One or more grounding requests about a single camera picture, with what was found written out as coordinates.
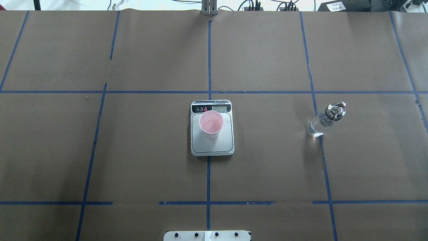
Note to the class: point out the silver electronic kitchen scale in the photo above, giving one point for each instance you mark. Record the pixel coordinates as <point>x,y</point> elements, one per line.
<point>201,145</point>

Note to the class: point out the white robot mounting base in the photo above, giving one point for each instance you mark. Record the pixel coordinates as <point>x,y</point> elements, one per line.
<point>207,235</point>

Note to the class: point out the pink plastic cup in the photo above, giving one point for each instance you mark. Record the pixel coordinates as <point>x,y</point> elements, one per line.
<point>211,123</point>

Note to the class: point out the brown paper table cover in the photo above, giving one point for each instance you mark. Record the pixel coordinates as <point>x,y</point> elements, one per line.
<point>96,139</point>

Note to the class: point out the aluminium frame post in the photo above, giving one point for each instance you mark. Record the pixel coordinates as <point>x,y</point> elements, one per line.
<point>209,7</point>

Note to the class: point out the clear glass sauce bottle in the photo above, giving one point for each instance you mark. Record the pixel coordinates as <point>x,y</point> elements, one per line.
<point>325,120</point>

